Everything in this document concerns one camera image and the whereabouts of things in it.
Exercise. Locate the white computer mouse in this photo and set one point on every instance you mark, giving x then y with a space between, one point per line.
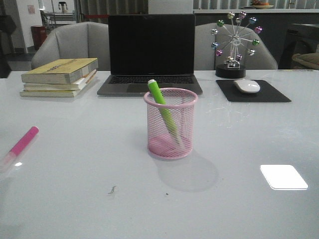
247 86

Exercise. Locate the top yellow book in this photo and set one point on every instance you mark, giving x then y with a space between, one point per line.
61 71

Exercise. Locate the grey laptop black screen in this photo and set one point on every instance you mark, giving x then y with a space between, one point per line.
150 46

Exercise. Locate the olive cushion far right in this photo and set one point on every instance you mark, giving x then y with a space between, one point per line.
310 60

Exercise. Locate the pink mesh pen holder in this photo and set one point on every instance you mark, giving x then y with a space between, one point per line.
181 103

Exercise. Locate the green highlighter pen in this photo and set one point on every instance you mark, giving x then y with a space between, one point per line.
165 113

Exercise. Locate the middle cream book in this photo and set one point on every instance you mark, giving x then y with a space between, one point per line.
75 86

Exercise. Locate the black mouse pad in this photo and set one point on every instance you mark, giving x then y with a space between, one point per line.
266 94

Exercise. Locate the right grey armchair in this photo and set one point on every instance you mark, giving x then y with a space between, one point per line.
204 55

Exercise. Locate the fruit bowl on counter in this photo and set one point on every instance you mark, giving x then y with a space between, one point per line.
258 4

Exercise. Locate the bottom cream book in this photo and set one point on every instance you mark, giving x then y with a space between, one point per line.
25 93

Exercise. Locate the left grey armchair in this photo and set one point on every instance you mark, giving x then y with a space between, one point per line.
80 40

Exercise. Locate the cream book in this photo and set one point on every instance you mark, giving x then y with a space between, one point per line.
25 93
75 86

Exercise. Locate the red trash bin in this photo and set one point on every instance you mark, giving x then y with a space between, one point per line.
39 35

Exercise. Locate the pink highlighter pen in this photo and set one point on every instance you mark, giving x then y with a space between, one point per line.
17 149

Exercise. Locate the ferris wheel desk toy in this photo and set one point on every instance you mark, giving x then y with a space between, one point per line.
232 67

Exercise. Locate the grey armchair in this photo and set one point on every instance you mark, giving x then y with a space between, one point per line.
204 55
80 40

